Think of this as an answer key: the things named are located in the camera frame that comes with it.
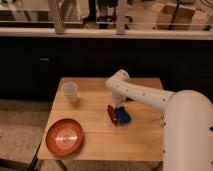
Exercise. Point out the red pen-like object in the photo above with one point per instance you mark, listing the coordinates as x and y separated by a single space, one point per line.
112 114

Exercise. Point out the blue eraser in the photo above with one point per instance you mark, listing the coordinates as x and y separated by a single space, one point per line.
123 116

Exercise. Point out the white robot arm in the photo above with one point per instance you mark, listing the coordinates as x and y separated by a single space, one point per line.
187 122

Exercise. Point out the translucent plastic cup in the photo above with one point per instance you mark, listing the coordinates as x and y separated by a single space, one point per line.
69 90

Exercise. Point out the black office chair base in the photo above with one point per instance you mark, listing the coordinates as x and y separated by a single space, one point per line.
98 11

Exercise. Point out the orange round bowl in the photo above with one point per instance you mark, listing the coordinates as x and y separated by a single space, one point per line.
64 137

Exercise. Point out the cardboard box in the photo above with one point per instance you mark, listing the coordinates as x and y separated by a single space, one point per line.
182 17

